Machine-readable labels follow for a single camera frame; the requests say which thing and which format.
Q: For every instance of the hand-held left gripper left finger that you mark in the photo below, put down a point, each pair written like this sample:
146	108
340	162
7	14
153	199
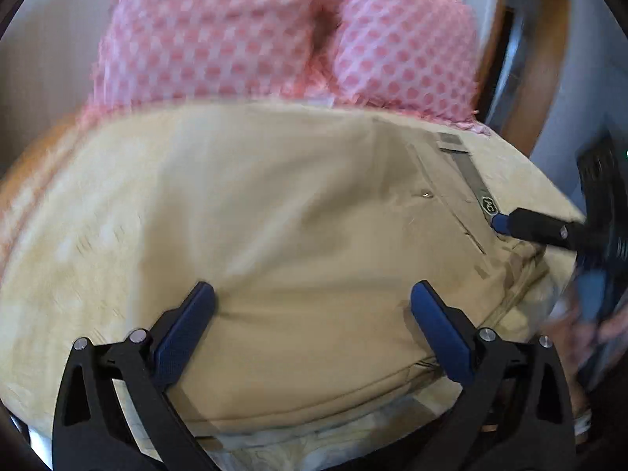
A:
184	331

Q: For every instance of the pink checkered blanket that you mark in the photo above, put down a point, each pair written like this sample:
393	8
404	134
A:
274	34

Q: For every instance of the wooden furniture frame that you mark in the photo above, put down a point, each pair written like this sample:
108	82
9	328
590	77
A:
530	59

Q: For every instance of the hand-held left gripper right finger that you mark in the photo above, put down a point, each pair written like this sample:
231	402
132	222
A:
444	331

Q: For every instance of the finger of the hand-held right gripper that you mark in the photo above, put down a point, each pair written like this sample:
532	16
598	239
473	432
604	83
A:
532	229

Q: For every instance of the beige pants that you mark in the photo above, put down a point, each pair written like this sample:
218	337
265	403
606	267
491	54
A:
274	206

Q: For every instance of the person's right hand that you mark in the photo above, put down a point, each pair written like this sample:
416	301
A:
579	333

